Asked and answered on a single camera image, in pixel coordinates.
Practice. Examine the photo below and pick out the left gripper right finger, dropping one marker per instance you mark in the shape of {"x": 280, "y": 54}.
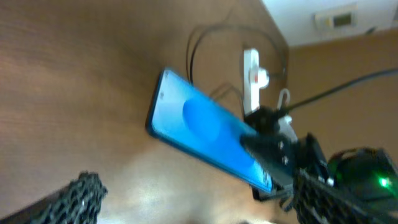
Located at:
{"x": 317, "y": 202}

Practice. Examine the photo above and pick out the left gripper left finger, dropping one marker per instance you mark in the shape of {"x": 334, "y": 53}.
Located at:
{"x": 79, "y": 202}

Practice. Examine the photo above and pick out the blue Samsung smartphone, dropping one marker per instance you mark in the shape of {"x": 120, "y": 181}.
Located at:
{"x": 187, "y": 119}

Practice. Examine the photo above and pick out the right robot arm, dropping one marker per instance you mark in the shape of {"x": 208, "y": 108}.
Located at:
{"x": 367, "y": 173}

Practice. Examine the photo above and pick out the white charger adapter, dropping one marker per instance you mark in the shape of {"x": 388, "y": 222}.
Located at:
{"x": 260, "y": 78}

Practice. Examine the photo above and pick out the white power strip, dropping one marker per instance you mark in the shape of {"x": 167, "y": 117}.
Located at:
{"x": 250, "y": 90}

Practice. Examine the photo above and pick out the wall thermostat panel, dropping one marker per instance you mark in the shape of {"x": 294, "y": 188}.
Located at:
{"x": 337, "y": 17}

